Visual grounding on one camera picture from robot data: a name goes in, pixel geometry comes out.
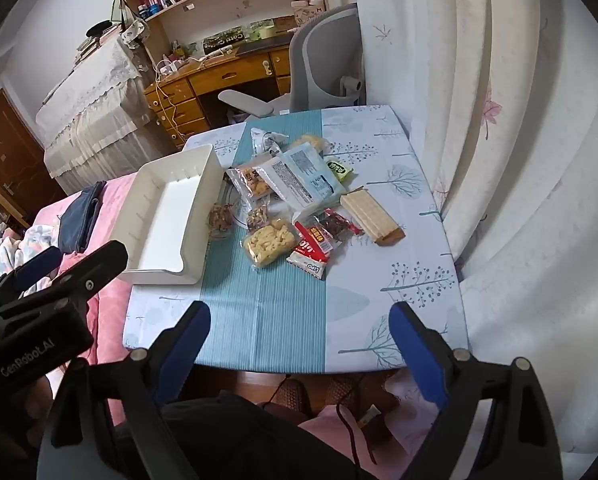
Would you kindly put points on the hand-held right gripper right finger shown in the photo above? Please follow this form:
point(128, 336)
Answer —
point(419, 355)

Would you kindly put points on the large light blue snack packet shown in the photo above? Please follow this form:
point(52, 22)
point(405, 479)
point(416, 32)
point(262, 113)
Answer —
point(304, 175)

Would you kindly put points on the small brown nut packet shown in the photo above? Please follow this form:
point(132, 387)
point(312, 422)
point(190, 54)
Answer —
point(259, 217)
point(220, 220)

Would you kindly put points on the black hat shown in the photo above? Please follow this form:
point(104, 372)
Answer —
point(98, 29)

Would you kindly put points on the red and white snack packet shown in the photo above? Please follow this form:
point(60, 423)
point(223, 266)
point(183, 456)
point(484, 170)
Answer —
point(311, 250)

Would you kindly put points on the stack of books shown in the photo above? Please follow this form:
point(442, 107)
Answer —
point(96, 42)

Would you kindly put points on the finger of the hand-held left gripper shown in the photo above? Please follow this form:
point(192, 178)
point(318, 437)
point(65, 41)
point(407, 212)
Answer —
point(96, 270)
point(36, 265)

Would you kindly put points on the patterned hanging bag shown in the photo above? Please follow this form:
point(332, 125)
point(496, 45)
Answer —
point(135, 34)

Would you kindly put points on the blue tree-print tablecloth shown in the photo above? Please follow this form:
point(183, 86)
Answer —
point(279, 320)

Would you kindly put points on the wooden desk with drawers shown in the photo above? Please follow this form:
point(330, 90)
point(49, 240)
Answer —
point(239, 72)

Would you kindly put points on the black laptop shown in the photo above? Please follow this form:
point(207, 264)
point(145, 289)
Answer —
point(264, 45)

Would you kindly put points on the long cream wafer pack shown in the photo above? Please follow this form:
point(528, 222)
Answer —
point(369, 215)

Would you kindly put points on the dark red snack packet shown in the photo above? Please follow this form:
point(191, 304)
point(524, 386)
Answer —
point(339, 225)

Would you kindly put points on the brown wooden door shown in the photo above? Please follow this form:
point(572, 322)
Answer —
point(9, 160)

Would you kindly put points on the white plastic storage bin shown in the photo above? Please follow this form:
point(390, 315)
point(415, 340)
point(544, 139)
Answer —
point(169, 210)

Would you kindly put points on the pink blanket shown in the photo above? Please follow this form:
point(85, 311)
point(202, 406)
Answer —
point(111, 320)

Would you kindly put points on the small cardboard box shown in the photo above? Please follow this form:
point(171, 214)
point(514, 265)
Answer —
point(309, 12)

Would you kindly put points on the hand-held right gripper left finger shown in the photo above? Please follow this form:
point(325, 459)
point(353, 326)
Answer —
point(184, 350)

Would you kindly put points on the dark printed box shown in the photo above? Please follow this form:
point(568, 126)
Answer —
point(224, 36)

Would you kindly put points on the clear orange biscuit packet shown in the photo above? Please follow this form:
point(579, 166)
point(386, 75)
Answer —
point(251, 180)

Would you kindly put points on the dark blue folded pants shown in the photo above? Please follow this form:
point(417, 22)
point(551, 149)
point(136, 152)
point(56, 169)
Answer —
point(79, 220)

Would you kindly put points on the crumbly yellow cake packet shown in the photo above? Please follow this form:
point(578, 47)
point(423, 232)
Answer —
point(311, 142)

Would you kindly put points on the yellow puffed snack packet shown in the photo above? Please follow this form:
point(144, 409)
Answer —
point(269, 242)

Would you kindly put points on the wooden bookshelf hutch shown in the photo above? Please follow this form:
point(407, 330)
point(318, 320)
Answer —
point(219, 7)

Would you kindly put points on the pastel floral quilt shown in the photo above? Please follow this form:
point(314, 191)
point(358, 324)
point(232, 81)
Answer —
point(29, 240)

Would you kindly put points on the white floral curtain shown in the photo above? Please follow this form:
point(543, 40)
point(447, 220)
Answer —
point(504, 110)

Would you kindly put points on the small green snack packet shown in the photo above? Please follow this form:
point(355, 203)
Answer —
point(340, 170)

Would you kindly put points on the grey office chair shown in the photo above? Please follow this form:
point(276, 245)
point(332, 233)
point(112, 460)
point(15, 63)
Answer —
point(319, 50)

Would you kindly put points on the lace-covered piano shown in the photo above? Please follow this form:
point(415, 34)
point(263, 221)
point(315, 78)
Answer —
point(94, 110)

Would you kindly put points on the white power strip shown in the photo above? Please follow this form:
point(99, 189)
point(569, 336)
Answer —
point(171, 66)

